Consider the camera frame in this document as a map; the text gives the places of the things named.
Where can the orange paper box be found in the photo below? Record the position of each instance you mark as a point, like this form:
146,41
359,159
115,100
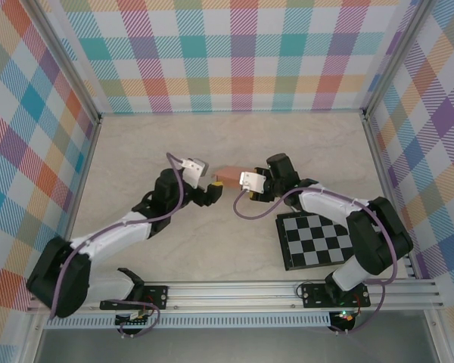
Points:
229,175

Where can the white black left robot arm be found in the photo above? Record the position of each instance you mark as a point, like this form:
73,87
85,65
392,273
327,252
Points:
109,234

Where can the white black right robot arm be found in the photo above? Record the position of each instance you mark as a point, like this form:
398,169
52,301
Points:
325,204

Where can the black grey chessboard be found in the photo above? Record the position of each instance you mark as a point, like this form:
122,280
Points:
310,242

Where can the left controller circuit board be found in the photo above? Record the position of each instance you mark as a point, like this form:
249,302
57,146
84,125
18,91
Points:
134,317

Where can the controller circuit board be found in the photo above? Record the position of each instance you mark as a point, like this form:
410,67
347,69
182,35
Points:
346,317
134,317

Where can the right controller circuit board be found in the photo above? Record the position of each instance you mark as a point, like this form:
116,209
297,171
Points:
346,317

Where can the aluminium side rail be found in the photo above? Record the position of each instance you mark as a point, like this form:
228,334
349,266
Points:
87,159
386,181

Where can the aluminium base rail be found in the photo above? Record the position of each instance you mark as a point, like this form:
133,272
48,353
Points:
231,296

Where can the aluminium frame post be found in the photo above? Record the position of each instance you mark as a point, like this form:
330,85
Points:
397,56
72,72

